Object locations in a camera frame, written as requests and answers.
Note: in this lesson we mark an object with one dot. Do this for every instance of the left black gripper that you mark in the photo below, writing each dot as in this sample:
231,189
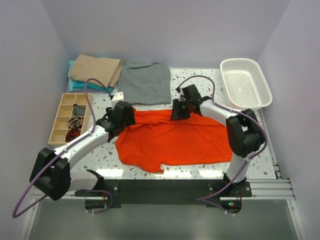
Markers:
129,121

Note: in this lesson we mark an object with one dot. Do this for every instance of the white plastic basket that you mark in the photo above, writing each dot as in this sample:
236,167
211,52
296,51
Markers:
245,84

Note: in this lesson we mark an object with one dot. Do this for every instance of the aluminium rail frame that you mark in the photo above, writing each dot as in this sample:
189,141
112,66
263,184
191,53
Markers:
273,189

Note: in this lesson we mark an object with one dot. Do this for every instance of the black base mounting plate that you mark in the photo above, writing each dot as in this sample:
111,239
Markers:
118,192

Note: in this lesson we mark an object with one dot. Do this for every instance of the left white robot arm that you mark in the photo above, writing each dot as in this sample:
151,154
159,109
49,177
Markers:
52,174

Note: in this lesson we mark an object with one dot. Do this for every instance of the black white patterned item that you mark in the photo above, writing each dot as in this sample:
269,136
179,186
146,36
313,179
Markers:
75,122

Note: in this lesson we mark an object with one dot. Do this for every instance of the beige folded t-shirt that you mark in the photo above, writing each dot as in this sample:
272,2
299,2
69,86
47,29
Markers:
106,70

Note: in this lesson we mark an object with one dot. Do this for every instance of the red black patterned item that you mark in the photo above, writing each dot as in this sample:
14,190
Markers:
72,134

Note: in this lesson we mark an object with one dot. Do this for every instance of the teal folded t-shirt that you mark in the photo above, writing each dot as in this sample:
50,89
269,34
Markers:
78,86

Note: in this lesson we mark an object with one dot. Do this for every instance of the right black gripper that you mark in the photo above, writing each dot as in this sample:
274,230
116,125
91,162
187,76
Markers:
176,115

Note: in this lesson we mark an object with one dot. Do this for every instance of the grey item in tray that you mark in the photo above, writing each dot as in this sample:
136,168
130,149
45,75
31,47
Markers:
78,111

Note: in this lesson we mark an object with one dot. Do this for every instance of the orange t-shirt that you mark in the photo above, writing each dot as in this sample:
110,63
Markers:
155,140

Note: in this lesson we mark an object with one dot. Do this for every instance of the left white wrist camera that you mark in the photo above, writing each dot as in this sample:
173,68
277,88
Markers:
117,97

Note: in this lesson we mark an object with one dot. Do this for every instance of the grey folded t-shirt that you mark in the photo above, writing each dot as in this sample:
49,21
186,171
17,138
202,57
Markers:
145,83

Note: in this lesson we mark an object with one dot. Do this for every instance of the wooden compartment tray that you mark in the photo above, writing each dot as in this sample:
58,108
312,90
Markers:
64,113

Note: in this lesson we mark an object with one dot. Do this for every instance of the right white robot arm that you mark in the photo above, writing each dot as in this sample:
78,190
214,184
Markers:
245,135

